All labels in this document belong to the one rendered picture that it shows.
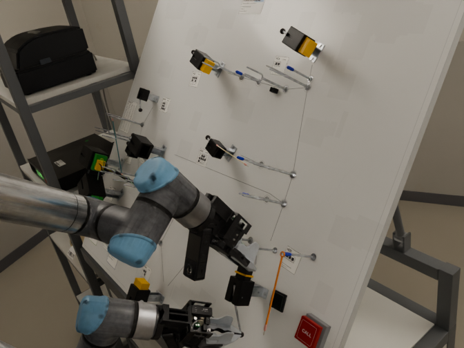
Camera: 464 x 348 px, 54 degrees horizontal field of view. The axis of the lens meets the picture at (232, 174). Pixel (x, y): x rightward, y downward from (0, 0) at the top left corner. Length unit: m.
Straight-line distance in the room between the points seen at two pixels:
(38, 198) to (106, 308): 0.28
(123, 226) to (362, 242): 0.46
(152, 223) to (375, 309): 0.86
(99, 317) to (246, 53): 0.79
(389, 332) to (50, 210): 0.98
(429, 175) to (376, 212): 2.40
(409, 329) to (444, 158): 1.97
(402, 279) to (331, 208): 1.82
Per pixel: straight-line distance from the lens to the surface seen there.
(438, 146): 3.22
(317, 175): 1.04
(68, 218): 0.85
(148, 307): 1.00
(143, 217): 0.81
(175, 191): 0.84
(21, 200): 0.80
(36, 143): 1.78
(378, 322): 1.45
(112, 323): 0.97
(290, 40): 1.09
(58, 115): 3.89
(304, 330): 0.99
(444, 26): 1.00
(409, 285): 2.76
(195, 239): 0.94
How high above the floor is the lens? 1.85
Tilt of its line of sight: 27 degrees down
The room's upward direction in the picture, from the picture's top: 11 degrees counter-clockwise
